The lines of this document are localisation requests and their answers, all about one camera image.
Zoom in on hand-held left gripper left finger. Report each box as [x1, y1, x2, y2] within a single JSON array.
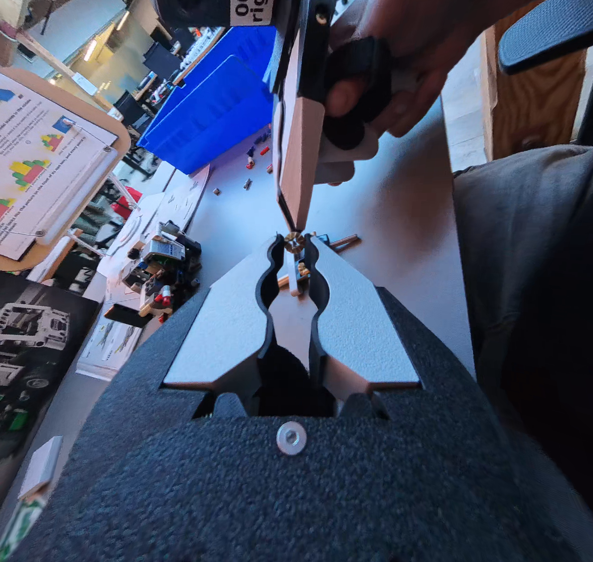
[[162, 234, 285, 400]]

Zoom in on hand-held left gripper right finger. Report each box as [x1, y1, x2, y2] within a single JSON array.
[[306, 235, 421, 400]]

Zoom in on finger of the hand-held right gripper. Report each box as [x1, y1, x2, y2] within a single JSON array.
[[271, 101, 292, 231], [277, 34, 326, 234]]

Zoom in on white lego truck model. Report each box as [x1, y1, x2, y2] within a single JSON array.
[[123, 221, 202, 317]]

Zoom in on scattered small lego pieces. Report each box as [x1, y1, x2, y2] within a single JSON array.
[[243, 124, 275, 175]]

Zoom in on black lego panel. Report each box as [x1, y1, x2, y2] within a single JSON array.
[[104, 303, 154, 328]]

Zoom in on lego instruction booklet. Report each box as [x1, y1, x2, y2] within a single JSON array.
[[76, 270, 154, 379]]

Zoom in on black lego truck box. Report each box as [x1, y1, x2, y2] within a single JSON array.
[[0, 272, 100, 461]]

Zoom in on person's right hand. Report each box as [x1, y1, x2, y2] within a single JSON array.
[[324, 0, 492, 138]]

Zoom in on blue plastic bin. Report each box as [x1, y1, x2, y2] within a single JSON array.
[[137, 54, 275, 175], [153, 27, 279, 122]]

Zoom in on white stand with wooden board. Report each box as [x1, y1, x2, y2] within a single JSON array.
[[0, 66, 211, 294]]

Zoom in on red plastic object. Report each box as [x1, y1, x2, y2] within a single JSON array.
[[111, 187, 142, 220]]

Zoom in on person's trousered leg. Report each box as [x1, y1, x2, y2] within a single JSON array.
[[452, 145, 593, 502]]

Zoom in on instruction sheet with coloured bricks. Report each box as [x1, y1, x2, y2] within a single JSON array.
[[0, 73, 119, 261]]

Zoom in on small white box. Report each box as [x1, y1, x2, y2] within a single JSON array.
[[19, 436, 63, 500]]

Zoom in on wooden table leg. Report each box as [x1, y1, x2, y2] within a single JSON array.
[[479, 0, 589, 162]]

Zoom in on green and white sticker sheet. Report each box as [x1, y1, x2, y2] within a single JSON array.
[[0, 495, 47, 562]]

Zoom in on black office chair armrest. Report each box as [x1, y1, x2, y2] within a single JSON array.
[[498, 0, 593, 76]]

